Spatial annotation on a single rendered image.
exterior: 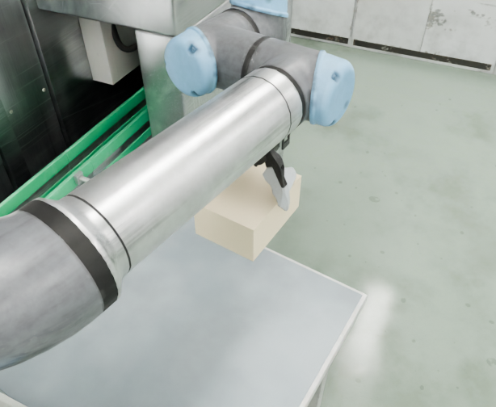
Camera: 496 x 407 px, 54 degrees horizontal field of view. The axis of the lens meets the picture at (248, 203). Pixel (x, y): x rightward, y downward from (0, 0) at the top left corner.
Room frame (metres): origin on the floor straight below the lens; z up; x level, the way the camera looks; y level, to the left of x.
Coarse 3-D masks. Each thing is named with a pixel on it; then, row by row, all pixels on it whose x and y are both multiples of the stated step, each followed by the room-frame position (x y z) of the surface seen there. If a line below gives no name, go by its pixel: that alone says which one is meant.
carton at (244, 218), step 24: (264, 168) 0.68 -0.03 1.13; (240, 192) 0.62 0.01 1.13; (264, 192) 0.62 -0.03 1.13; (216, 216) 0.57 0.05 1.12; (240, 216) 0.56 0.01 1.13; (264, 216) 0.56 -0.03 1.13; (288, 216) 0.63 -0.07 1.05; (216, 240) 0.57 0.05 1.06; (240, 240) 0.54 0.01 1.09; (264, 240) 0.56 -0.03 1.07
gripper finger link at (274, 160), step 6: (270, 150) 0.60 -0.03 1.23; (270, 156) 0.60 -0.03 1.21; (276, 156) 0.60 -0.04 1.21; (270, 162) 0.60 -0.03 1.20; (276, 162) 0.60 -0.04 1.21; (282, 162) 0.60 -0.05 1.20; (276, 168) 0.60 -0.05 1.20; (282, 168) 0.60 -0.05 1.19; (276, 174) 0.60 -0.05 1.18; (282, 174) 0.59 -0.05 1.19; (282, 180) 0.59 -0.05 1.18; (282, 186) 0.59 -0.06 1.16
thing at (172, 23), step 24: (48, 0) 1.11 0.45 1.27; (72, 0) 1.08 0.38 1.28; (96, 0) 1.05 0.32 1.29; (120, 0) 1.02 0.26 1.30; (144, 0) 1.00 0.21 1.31; (168, 0) 0.98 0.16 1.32; (192, 0) 1.04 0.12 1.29; (216, 0) 1.13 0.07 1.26; (120, 24) 1.03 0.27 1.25; (144, 24) 1.00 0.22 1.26; (168, 24) 0.98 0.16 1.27; (192, 24) 1.03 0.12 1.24
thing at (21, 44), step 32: (0, 0) 1.06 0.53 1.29; (32, 0) 1.12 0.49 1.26; (0, 32) 1.03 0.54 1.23; (32, 32) 1.11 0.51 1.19; (64, 32) 1.18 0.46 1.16; (0, 64) 1.01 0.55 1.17; (32, 64) 1.08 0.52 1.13; (64, 64) 1.16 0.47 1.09; (0, 96) 0.98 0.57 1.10; (32, 96) 1.06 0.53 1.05; (64, 96) 1.13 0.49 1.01; (96, 96) 1.24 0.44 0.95; (128, 96) 1.36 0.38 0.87; (0, 128) 0.94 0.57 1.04; (32, 128) 1.03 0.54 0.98; (64, 128) 1.11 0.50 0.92; (32, 160) 1.00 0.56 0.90; (0, 192) 0.89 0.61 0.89
